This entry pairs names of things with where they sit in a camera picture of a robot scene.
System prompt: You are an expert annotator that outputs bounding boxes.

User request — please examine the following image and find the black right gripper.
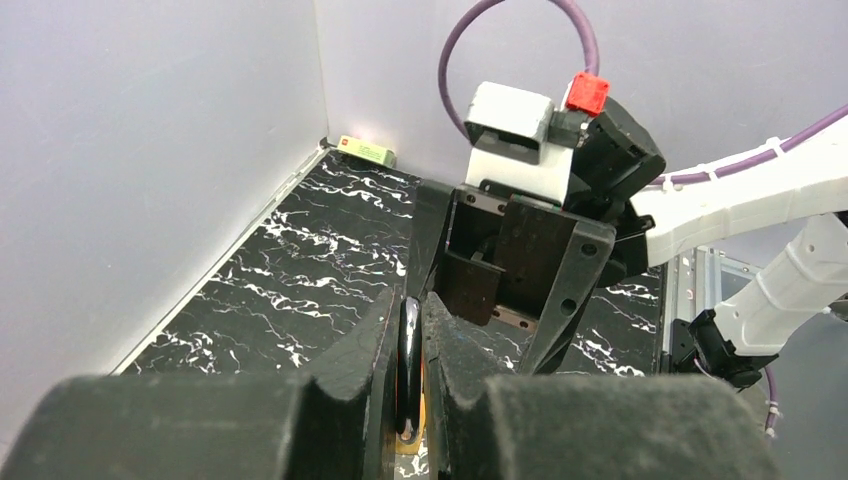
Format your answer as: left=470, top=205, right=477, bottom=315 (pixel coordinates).
left=405, top=179, right=616, bottom=375

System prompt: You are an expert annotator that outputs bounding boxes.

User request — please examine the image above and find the large brass padlock shackle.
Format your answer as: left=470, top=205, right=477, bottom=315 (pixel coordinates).
left=395, top=297, right=426, bottom=455

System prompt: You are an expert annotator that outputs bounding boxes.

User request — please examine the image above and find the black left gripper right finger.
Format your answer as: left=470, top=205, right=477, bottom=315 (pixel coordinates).
left=422, top=295, right=781, bottom=479

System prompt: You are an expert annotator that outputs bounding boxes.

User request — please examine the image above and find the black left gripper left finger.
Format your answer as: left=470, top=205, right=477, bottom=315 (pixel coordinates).
left=1, top=287, right=401, bottom=479

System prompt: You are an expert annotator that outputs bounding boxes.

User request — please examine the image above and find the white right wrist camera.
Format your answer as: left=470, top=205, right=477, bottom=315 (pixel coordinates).
left=464, top=72, right=610, bottom=206

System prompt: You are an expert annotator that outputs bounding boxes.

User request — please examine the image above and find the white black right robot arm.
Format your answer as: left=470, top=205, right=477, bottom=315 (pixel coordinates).
left=400, top=109, right=847, bottom=390

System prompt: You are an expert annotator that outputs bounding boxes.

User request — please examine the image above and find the aluminium frame profile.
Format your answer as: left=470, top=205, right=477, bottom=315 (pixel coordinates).
left=658, top=246, right=760, bottom=373

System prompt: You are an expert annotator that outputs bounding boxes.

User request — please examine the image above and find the green white box in corner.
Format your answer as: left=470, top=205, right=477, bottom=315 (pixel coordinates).
left=337, top=135, right=397, bottom=168

